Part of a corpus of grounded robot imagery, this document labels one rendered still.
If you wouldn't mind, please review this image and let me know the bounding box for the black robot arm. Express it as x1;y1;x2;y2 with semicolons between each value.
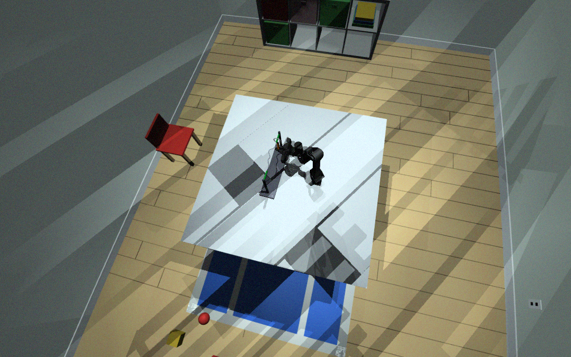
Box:
284;141;325;186

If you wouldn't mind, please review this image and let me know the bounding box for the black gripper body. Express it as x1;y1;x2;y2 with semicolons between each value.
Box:
281;138;295;163

